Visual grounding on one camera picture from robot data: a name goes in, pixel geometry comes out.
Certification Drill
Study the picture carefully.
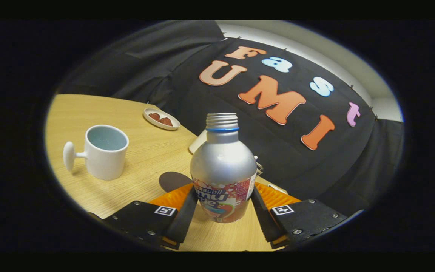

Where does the white toaster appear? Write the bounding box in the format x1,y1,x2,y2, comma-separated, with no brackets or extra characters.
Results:
188,130,207,154

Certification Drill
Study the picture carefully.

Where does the white oval plate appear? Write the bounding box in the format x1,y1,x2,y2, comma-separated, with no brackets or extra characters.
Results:
143,108,181,131

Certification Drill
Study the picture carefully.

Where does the wooden table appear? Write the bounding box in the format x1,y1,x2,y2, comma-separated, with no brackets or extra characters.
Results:
45,94,290,252

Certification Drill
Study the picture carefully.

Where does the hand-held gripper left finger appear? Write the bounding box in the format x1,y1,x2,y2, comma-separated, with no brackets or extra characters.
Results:
102,183,199,250

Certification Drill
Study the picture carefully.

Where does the silver juice bottle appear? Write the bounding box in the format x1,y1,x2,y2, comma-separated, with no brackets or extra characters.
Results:
190,113,258,223

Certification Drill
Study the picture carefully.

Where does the dark round coaster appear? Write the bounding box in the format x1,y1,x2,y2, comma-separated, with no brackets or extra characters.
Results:
159,171,193,193

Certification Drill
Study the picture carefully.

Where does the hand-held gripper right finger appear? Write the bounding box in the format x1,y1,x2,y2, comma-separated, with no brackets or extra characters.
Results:
251,182,363,249

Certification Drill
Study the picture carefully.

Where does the white cup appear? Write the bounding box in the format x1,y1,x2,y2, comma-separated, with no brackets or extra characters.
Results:
63,125,130,181

